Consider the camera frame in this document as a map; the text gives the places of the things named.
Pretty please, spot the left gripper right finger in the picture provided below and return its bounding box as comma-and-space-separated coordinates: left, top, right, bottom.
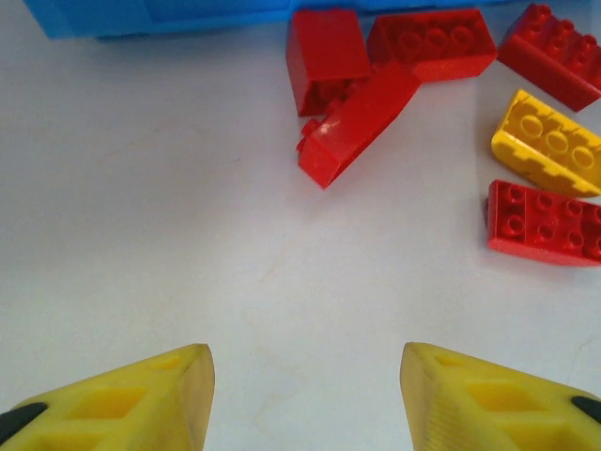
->
399, 342, 601, 451

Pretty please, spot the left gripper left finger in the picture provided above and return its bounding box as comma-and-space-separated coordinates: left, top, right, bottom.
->
0, 343, 216, 451

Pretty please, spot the red lego brick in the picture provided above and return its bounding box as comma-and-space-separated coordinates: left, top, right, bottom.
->
366, 8, 499, 85
485, 179, 601, 268
496, 2, 601, 113
294, 63, 423, 191
285, 8, 373, 118

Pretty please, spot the yellow printed lego brick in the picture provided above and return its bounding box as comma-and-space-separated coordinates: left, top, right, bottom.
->
489, 88, 601, 198

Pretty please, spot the blue three-compartment bin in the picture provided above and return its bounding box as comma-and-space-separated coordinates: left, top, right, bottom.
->
22, 0, 601, 42

